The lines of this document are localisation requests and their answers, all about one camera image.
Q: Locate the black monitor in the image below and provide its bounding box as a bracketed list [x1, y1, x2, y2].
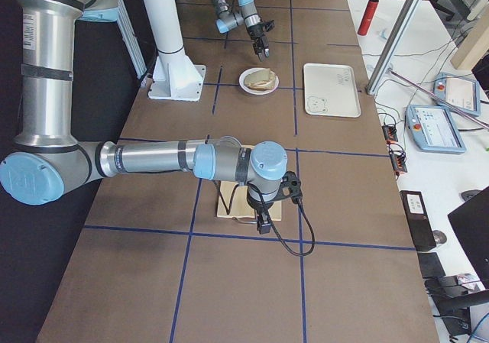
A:
[448, 188, 489, 288]

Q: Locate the teach pendant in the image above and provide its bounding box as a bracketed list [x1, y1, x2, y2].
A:
[433, 73, 481, 117]
[406, 105, 466, 154]

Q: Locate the red cylinder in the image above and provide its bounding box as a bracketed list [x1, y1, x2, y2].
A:
[357, 0, 379, 36]

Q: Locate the black power strip left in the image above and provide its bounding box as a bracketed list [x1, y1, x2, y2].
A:
[388, 145, 407, 176]

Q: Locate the wooden cutting board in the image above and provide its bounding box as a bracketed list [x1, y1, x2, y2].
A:
[215, 141, 287, 219]

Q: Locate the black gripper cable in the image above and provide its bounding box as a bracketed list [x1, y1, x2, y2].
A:
[251, 189, 316, 258]

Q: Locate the brown bread slice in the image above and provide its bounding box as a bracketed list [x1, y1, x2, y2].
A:
[244, 68, 277, 91]

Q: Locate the teach pendant far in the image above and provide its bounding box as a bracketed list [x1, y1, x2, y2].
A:
[433, 73, 481, 117]

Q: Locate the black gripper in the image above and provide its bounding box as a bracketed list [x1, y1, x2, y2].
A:
[248, 28, 270, 61]
[247, 197, 274, 235]

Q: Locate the metal cutting board handle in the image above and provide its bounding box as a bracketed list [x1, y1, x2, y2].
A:
[232, 217, 257, 225]

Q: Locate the black power strip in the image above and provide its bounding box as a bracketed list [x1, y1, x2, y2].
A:
[388, 145, 407, 176]
[382, 124, 398, 144]

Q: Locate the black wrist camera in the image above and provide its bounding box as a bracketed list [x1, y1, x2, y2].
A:
[275, 170, 303, 205]
[261, 20, 275, 33]

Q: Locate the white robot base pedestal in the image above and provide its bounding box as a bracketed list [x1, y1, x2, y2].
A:
[144, 0, 206, 102]

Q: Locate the cream bear serving tray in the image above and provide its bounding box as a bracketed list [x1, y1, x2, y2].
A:
[303, 63, 361, 118]

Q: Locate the wooden beam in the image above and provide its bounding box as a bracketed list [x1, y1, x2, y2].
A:
[451, 11, 488, 70]

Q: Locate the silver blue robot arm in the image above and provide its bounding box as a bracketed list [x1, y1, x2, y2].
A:
[1, 0, 140, 238]
[211, 0, 274, 61]

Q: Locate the black power strip right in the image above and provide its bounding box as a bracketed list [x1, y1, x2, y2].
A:
[382, 124, 398, 144]

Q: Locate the aluminium frame post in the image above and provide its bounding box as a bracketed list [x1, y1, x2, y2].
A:
[366, 0, 422, 95]

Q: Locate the white round plate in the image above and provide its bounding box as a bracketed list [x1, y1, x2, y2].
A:
[238, 67, 280, 95]

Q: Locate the black box with label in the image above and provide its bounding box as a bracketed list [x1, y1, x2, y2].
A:
[400, 190, 436, 252]

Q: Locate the teach pendant near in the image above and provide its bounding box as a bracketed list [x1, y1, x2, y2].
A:
[406, 105, 466, 154]

